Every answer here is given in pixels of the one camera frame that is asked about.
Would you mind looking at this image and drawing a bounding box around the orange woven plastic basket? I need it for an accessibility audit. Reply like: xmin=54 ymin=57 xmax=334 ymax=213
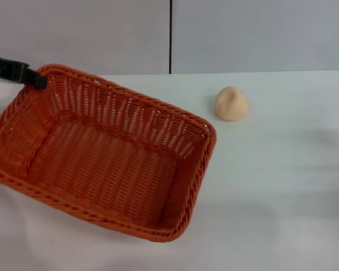
xmin=0 ymin=63 xmax=217 ymax=243

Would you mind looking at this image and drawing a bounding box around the beige round bread bun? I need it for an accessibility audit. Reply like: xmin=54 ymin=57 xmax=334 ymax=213
xmin=215 ymin=86 xmax=250 ymax=121

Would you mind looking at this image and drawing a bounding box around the black vertical wall strip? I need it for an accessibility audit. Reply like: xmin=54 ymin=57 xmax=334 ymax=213
xmin=168 ymin=0 xmax=173 ymax=75

